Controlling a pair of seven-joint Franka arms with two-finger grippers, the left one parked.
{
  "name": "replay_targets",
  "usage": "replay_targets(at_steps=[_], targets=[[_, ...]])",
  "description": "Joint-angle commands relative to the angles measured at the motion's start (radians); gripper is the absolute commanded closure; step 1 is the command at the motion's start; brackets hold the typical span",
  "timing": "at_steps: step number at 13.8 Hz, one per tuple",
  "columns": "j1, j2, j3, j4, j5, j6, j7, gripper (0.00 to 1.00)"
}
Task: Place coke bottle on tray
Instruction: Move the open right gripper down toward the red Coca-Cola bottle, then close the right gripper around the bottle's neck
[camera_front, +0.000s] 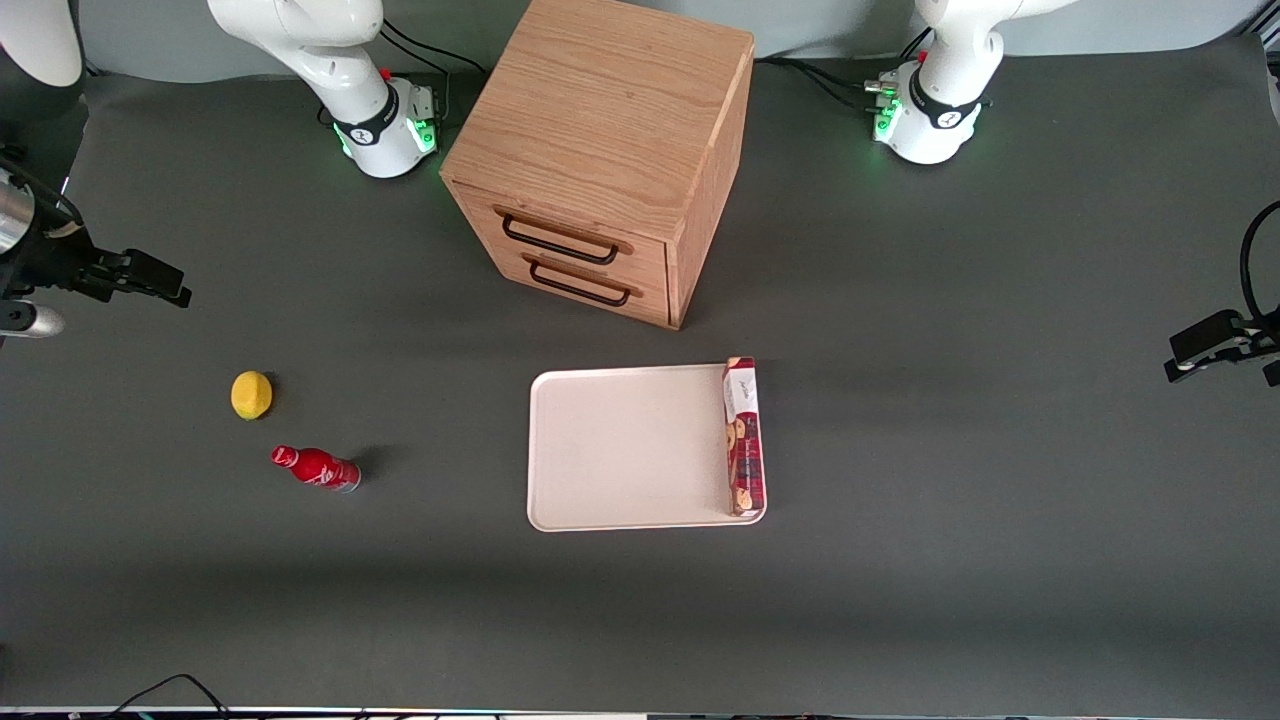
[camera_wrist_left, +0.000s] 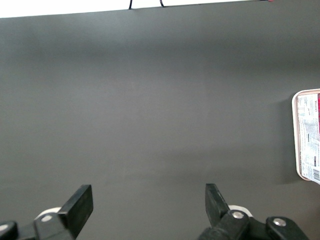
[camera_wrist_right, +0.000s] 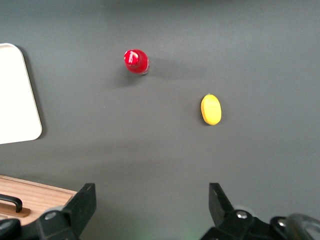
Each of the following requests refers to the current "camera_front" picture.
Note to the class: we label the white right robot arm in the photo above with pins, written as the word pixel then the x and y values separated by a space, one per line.
pixel 340 70

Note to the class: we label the red cookie box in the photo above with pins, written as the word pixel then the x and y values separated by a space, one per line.
pixel 745 440

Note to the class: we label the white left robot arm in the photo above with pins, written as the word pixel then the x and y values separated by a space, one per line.
pixel 940 90

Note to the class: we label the wooden two-drawer cabinet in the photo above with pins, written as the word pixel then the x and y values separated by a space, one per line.
pixel 600 100

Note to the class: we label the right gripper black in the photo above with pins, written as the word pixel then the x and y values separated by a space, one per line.
pixel 55 258

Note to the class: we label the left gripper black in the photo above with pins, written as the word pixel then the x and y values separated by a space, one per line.
pixel 1213 338

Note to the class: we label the yellow lemon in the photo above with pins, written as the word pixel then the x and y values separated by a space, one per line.
pixel 251 395

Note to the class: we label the red coke bottle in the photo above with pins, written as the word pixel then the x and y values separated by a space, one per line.
pixel 318 468

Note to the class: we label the cream plastic tray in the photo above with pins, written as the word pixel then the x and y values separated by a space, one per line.
pixel 630 450

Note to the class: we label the dark grey table mat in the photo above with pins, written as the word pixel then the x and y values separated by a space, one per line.
pixel 400 600

